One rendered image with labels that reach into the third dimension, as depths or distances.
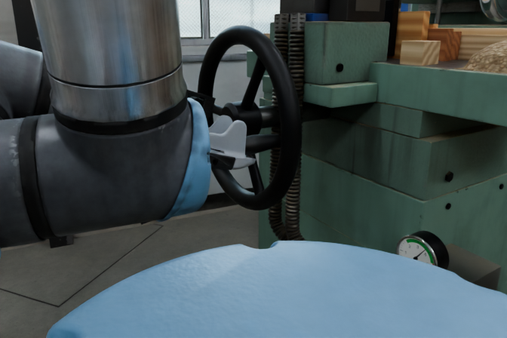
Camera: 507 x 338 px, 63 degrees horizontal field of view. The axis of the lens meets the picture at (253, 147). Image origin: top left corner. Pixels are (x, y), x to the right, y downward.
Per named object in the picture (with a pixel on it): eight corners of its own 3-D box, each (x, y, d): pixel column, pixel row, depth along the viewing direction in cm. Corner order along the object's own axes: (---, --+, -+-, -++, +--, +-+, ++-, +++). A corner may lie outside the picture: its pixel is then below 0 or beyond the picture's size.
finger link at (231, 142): (277, 130, 52) (215, 114, 46) (263, 176, 52) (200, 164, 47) (263, 126, 54) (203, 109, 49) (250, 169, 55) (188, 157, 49)
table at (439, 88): (208, 79, 91) (207, 51, 89) (314, 72, 107) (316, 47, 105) (474, 142, 42) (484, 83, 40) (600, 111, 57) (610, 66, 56)
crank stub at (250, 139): (235, 152, 54) (235, 134, 53) (271, 146, 57) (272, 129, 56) (245, 158, 52) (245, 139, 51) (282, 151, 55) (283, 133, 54)
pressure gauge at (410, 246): (391, 280, 58) (397, 227, 56) (409, 271, 60) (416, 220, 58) (431, 304, 53) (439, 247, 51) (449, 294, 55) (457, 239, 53)
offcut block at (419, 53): (437, 64, 60) (440, 41, 59) (421, 66, 58) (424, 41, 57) (416, 62, 63) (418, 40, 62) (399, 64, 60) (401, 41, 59)
